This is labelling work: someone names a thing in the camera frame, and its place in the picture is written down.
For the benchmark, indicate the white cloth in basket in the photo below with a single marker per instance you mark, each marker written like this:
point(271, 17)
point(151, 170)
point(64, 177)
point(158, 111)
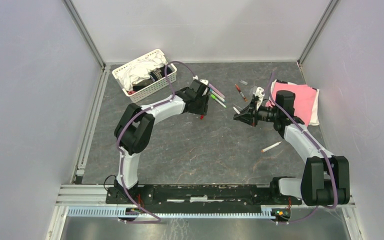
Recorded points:
point(139, 70)

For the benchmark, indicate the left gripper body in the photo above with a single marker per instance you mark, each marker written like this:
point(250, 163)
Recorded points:
point(201, 107)

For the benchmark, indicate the white cloth under pink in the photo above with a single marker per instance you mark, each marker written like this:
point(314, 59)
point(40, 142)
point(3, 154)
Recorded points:
point(315, 112)

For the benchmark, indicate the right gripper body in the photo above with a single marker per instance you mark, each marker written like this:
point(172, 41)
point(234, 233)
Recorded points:
point(255, 116)

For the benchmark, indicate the teal white marker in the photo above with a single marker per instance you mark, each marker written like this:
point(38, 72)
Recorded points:
point(216, 95)

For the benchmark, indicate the brown pen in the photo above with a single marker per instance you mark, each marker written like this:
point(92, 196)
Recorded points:
point(241, 93)

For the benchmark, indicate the purple pen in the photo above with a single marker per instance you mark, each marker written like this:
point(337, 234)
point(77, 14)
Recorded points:
point(216, 91)

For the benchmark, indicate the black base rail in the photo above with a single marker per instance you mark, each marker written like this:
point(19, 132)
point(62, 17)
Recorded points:
point(200, 199)

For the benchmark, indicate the dark cloth in basket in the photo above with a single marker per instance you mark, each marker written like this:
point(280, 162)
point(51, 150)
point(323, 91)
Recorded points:
point(160, 73)

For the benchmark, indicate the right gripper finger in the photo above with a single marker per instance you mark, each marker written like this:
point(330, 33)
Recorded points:
point(244, 117)
point(251, 108)

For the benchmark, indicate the red white marker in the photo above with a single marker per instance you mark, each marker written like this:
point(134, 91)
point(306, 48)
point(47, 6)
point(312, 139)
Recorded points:
point(236, 110)

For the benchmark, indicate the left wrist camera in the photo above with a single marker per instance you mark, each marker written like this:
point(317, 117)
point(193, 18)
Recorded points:
point(203, 81)

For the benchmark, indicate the white plastic basket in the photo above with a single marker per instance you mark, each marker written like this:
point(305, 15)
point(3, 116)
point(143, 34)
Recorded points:
point(147, 87)

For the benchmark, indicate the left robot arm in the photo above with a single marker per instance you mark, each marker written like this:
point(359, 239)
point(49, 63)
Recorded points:
point(135, 128)

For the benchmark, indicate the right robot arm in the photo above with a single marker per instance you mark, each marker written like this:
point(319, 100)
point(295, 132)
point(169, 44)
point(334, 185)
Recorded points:
point(326, 177)

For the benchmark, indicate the white cable duct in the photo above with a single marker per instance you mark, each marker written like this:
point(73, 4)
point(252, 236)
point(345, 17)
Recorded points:
point(123, 212)

